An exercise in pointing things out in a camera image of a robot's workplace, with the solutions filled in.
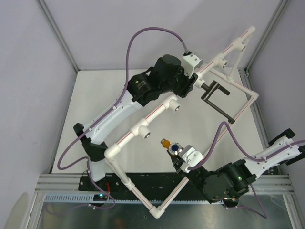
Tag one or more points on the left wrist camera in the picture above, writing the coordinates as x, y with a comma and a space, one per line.
190, 63

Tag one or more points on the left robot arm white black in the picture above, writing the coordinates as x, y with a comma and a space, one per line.
168, 75

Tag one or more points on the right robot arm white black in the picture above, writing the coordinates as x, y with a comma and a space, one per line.
228, 183

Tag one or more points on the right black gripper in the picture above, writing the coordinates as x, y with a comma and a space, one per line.
176, 163

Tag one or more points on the white slotted cable duct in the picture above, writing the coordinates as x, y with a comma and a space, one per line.
95, 198

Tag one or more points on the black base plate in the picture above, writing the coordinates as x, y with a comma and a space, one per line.
154, 186

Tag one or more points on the gold faucet with chrome knob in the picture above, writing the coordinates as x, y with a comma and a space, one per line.
173, 149

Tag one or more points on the white PVC pipe frame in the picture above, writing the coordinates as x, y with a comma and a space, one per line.
141, 127

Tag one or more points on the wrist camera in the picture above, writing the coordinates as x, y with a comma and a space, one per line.
190, 157
190, 63

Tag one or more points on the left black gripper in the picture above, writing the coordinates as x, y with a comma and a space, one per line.
187, 83

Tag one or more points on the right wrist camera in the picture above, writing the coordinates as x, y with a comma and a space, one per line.
190, 157

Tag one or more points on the aluminium frame rail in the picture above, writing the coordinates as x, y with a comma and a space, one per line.
265, 185

